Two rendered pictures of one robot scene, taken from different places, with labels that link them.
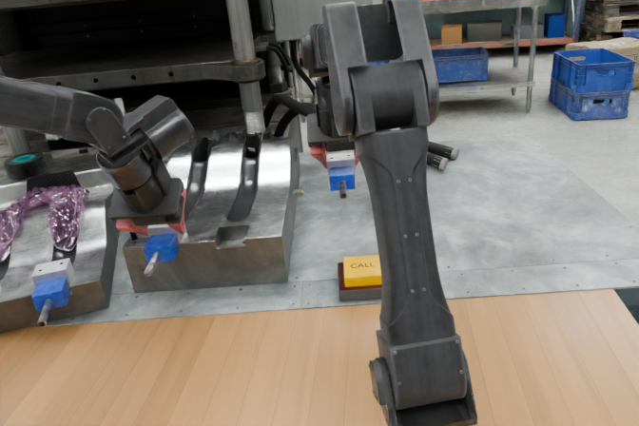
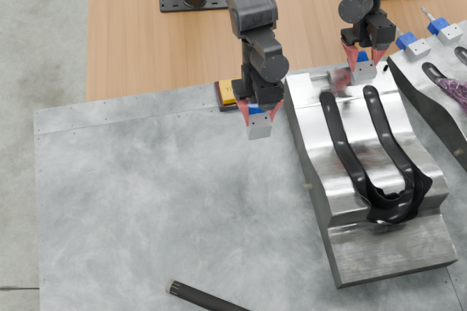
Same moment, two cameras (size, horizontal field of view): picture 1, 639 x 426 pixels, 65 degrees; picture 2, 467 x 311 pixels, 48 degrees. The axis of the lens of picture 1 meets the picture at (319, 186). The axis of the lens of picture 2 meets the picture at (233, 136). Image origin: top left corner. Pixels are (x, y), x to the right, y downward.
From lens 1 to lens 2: 152 cm
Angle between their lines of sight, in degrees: 92
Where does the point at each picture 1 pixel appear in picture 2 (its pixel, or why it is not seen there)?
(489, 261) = (151, 123)
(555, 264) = (110, 122)
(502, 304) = (151, 85)
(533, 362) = (144, 49)
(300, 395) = not seen: hidden behind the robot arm
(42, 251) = (453, 75)
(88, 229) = (438, 92)
